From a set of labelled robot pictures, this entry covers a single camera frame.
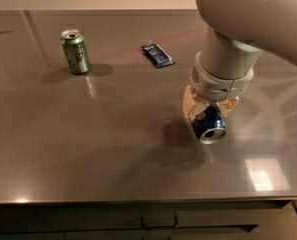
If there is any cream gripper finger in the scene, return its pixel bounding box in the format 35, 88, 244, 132
216, 96, 239, 117
182, 85, 210, 122

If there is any blue pepsi can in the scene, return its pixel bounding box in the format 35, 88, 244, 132
191, 105, 226, 144

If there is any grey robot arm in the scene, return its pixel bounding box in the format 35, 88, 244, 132
183, 0, 297, 122

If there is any green soda can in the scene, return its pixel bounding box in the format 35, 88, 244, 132
61, 29, 91, 75

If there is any blue snack packet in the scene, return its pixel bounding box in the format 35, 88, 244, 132
141, 43, 175, 68

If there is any black drawer handle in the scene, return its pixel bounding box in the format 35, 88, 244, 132
140, 213, 178, 230

